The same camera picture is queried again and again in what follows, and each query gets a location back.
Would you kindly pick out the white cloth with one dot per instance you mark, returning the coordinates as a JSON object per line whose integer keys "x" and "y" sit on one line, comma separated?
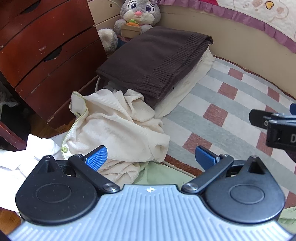
{"x": 23, "y": 157}

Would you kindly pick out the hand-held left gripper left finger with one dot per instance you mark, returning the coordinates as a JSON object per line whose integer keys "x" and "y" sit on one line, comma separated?
{"x": 96, "y": 158}

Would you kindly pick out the cream monster patch cardigan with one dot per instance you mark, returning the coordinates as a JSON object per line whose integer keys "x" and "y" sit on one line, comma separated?
{"x": 120, "y": 129}

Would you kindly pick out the grey bunny plush toy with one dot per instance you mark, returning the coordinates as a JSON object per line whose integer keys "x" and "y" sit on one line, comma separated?
{"x": 138, "y": 11}

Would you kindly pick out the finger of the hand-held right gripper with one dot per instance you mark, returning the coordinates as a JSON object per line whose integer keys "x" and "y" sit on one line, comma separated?
{"x": 257, "y": 117}

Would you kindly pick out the cream folded garment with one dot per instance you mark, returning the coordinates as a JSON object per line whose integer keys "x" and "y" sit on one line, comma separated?
{"x": 185, "y": 88}

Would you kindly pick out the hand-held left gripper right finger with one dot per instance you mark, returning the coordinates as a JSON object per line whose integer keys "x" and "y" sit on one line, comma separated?
{"x": 205, "y": 157}

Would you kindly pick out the checked printed mat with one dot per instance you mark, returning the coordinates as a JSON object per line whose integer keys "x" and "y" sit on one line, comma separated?
{"x": 219, "y": 129}

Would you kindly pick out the light green garment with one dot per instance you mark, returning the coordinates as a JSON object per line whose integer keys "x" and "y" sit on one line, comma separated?
{"x": 161, "y": 173}

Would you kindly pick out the quilt with purple ruffle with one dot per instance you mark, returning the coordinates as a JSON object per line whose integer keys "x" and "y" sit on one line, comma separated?
{"x": 242, "y": 9}

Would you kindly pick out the beige drawer cabinet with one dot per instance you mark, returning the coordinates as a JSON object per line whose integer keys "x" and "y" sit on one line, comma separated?
{"x": 104, "y": 11}

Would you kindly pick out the red-brown wooden dresser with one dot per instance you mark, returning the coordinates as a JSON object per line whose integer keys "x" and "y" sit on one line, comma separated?
{"x": 46, "y": 46}

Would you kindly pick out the beige bed frame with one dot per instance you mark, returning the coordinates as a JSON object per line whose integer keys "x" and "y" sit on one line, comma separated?
{"x": 231, "y": 41}

